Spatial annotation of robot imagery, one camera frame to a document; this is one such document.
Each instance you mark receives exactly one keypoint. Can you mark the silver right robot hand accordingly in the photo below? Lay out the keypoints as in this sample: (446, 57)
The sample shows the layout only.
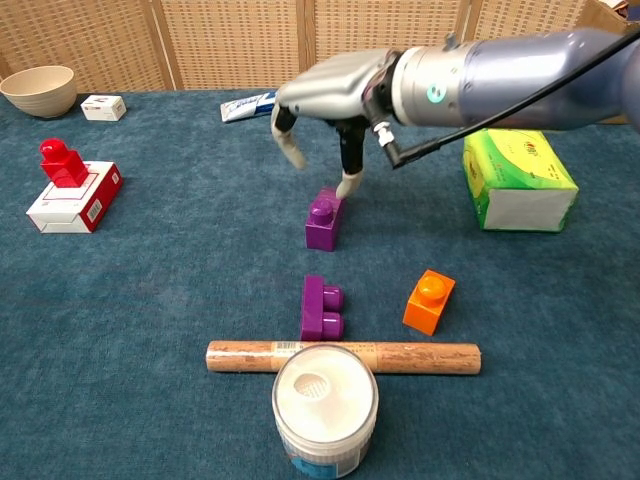
(330, 85)

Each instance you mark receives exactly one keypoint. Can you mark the purple single-stud block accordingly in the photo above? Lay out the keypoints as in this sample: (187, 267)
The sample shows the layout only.
(322, 230)

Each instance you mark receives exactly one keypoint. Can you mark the red single-stud block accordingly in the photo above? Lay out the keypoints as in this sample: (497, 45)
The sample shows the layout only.
(62, 167)

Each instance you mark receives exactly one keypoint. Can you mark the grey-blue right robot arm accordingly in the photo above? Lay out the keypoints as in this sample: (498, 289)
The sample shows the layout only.
(525, 75)

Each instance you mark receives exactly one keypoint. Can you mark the brown cardboard box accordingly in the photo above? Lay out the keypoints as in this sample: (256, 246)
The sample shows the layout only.
(605, 15)

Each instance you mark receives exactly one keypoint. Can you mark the white and red box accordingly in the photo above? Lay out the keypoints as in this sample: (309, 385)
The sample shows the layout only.
(65, 207)

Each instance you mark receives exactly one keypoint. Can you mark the blue white toothpaste tube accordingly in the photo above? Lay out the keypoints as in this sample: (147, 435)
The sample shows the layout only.
(245, 107)

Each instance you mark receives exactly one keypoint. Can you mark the woven bamboo folding screen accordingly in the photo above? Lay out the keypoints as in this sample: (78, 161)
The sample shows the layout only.
(240, 40)

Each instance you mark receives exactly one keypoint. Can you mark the blue table cloth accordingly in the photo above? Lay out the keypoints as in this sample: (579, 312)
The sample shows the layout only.
(200, 225)

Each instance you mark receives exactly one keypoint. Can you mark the green tissue pack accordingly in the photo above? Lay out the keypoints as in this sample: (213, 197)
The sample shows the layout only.
(520, 175)

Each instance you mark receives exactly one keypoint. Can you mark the purple two-stud block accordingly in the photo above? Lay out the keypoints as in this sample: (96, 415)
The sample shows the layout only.
(312, 310)

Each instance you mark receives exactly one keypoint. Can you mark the small white carton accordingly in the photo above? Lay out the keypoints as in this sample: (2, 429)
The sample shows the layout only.
(102, 109)

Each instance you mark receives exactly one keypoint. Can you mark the orange single-stud block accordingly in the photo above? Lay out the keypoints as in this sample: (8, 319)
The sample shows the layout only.
(425, 312)

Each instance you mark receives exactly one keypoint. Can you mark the wooden rolling pin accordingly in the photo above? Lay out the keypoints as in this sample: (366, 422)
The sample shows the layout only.
(425, 357)

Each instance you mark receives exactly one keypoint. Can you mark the beige ribbed bowl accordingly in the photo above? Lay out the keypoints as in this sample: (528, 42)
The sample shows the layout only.
(37, 97)

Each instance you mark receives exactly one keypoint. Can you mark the white-lidded clear plastic jar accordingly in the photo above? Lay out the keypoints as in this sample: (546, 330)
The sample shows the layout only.
(325, 400)

